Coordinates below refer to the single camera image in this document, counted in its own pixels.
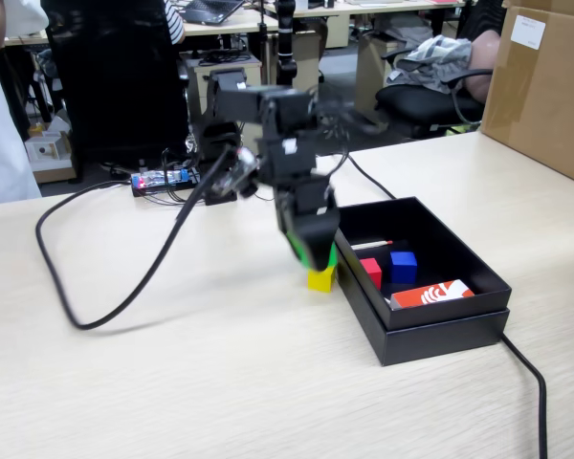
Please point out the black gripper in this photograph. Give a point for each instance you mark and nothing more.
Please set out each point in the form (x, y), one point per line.
(292, 162)

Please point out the green wooden cube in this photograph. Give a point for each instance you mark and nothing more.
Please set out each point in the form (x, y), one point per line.
(333, 255)

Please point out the yellow wooden cube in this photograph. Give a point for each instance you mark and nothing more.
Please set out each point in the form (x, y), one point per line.
(321, 282)

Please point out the red wooden cube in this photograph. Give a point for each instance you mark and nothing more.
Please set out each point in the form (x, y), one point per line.
(370, 270)

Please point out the blue wooden cube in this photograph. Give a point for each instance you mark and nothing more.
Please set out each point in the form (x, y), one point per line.
(403, 268)

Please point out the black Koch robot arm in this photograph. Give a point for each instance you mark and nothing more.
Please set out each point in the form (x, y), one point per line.
(234, 100)

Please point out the orange and white card box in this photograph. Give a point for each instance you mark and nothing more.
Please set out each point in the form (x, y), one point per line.
(430, 294)

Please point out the black cardboard box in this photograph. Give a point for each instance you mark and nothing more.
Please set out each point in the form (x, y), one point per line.
(459, 248)

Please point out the large brown cardboard box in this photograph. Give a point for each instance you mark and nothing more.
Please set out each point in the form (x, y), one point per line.
(545, 105)

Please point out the white stick with red tip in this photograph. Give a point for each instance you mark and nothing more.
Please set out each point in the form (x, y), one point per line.
(370, 246)

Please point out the beige drawer cabinet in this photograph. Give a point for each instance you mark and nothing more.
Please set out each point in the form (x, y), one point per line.
(249, 72)
(368, 81)
(308, 52)

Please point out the black office chair with armrests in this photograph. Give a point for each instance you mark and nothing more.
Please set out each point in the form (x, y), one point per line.
(411, 102)

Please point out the controller board with red LED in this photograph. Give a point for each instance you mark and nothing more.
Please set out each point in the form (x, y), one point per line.
(143, 183)

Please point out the black pole with white rings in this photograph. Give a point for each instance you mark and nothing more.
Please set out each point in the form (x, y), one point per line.
(285, 48)

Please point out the grey patterned clothes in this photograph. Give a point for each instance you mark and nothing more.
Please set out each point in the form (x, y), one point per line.
(435, 59)

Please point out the black laptop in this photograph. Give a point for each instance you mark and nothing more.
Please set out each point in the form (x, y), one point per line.
(213, 9)

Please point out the person in striped shirt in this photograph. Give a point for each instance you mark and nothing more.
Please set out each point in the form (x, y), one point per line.
(174, 21)

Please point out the large black office chair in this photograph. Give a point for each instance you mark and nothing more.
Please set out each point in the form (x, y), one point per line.
(115, 72)

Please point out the small white carton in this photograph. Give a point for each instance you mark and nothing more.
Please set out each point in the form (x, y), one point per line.
(50, 150)

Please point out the person in white shirt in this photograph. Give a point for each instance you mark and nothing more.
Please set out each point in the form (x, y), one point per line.
(0, 143)

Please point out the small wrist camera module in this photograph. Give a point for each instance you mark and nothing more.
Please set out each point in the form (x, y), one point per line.
(239, 174)

